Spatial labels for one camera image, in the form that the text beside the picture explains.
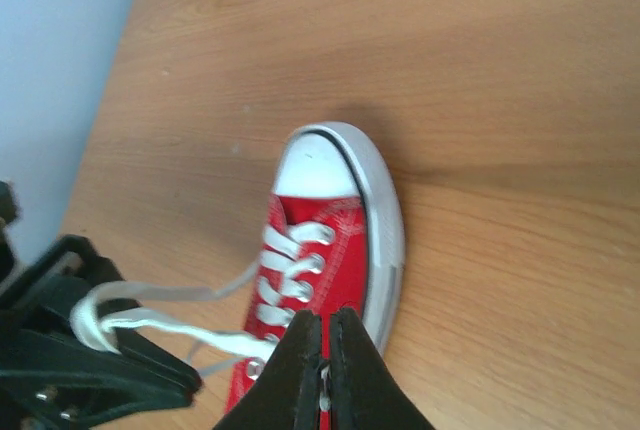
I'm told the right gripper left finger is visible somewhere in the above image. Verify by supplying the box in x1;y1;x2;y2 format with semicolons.
215;311;322;430

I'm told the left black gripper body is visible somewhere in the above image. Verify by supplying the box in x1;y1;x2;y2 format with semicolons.
0;180;91;430

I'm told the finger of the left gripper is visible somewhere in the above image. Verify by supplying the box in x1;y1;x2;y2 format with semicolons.
29;235;124;330
1;321;202;429

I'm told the red canvas sneaker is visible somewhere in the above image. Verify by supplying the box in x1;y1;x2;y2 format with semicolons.
244;121;406;429

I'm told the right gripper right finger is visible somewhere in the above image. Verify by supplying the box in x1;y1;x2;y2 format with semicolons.
329;307;433;430

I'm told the white shoelace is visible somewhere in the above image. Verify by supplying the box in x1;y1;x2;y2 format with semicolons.
69;222;336;376

